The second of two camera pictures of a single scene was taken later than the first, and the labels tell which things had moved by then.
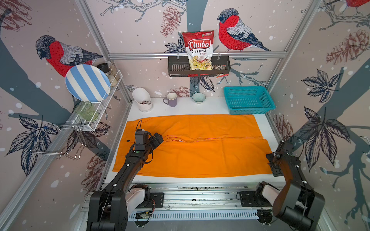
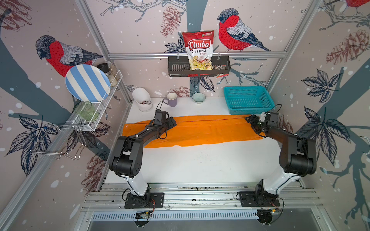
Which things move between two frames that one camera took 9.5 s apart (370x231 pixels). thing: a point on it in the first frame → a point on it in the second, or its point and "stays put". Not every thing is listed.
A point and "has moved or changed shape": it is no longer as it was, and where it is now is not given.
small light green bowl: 198,97 stays put
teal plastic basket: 248,99 stays put
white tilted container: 143,98 stays put
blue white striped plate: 88,83 stays put
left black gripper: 155,142 → 171,122
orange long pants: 199,146 has moved or changed shape
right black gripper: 276,170 → 252,118
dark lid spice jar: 105,67 stays put
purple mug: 172,98 stays put
